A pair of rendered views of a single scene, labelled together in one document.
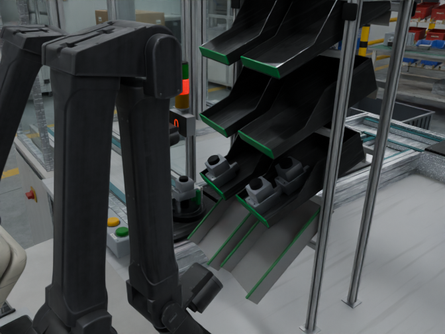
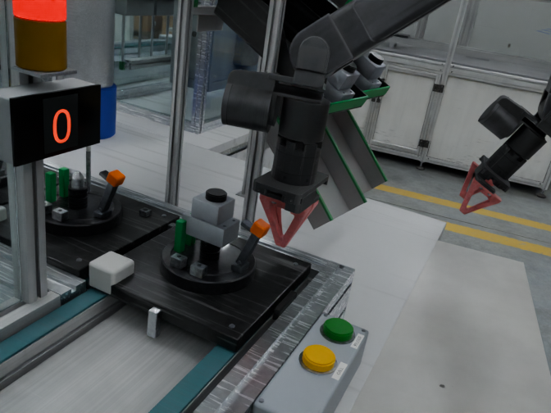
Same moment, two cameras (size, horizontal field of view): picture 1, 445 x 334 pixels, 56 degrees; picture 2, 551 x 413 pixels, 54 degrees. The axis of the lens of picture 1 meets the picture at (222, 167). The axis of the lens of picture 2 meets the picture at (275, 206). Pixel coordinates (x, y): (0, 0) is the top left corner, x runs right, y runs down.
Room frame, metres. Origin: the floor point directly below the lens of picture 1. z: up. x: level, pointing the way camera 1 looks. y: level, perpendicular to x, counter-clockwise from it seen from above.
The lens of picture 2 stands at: (1.47, 0.77, 1.39)
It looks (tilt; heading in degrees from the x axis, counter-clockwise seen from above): 23 degrees down; 240
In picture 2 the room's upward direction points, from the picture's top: 9 degrees clockwise
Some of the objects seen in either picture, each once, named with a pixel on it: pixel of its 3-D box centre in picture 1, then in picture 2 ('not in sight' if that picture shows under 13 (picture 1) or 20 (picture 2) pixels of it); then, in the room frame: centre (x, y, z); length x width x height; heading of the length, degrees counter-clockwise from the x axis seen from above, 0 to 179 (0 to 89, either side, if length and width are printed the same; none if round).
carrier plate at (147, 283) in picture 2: (185, 213); (207, 274); (1.20, 0.12, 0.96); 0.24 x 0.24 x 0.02; 38
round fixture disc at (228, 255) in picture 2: (184, 209); (208, 262); (1.20, 0.12, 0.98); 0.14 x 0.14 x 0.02
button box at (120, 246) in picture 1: (113, 230); (313, 380); (1.13, 0.34, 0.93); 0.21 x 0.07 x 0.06; 38
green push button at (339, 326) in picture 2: (122, 232); (337, 332); (1.08, 0.30, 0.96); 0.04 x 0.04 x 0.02
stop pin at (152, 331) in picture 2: not in sight; (154, 322); (1.30, 0.20, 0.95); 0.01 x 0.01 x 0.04; 38
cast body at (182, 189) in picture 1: (186, 186); (208, 212); (1.20, 0.11, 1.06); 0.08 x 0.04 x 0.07; 126
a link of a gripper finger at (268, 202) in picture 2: not in sight; (289, 211); (1.12, 0.20, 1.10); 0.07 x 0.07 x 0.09; 38
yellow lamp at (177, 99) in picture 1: (181, 99); (41, 43); (1.42, 0.14, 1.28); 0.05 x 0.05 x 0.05
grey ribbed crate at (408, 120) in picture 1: (375, 121); not in sight; (2.94, -1.12, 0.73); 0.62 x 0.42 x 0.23; 38
